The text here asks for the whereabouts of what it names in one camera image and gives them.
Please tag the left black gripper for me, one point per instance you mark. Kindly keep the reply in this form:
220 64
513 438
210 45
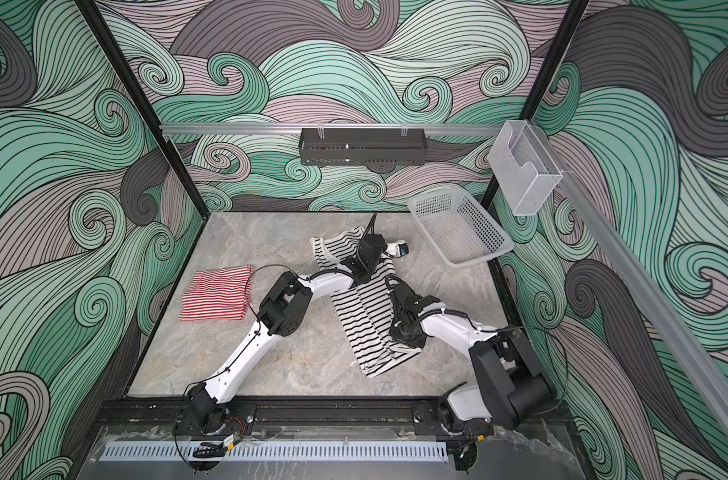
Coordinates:
377 236

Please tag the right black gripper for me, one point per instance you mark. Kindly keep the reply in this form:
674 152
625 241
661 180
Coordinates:
394 322

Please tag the black white striped tank top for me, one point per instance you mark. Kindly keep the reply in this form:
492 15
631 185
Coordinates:
365 312

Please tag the red white striped tank top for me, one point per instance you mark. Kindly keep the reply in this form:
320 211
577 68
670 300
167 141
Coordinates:
218 294

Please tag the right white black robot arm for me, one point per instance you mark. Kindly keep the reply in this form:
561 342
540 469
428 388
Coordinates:
510 380

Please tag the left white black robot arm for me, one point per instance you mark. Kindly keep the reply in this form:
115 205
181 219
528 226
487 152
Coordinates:
280 314

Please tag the white plastic laundry basket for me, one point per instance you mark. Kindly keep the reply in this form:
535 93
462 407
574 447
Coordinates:
459 230

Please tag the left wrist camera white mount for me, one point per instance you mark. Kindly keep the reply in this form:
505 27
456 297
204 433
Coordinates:
396 249

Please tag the black wall mounted tray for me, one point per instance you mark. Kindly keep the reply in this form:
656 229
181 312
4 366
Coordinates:
379 148

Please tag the clear plastic wall bin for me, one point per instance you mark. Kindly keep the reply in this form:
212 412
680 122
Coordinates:
524 164

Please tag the aluminium wall rail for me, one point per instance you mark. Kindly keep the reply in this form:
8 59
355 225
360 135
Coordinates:
257 128

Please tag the white slotted cable duct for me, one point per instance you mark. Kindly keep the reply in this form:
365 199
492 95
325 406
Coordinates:
399 451

